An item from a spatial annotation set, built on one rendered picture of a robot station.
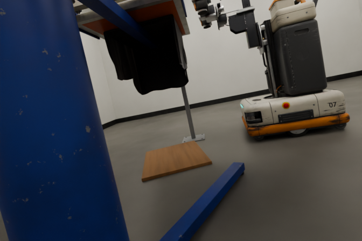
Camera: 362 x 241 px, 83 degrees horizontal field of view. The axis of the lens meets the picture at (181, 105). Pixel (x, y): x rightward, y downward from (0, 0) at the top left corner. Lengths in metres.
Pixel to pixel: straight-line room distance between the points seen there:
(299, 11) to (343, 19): 4.16
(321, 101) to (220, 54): 3.52
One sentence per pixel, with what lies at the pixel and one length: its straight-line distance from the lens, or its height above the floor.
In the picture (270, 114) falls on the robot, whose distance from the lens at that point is 1.62.
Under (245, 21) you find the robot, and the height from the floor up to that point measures 0.94.
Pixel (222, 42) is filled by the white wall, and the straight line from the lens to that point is 5.01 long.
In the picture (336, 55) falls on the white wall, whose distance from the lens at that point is 5.69.
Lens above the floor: 0.50
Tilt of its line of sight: 4 degrees down
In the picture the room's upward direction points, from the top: 12 degrees counter-clockwise
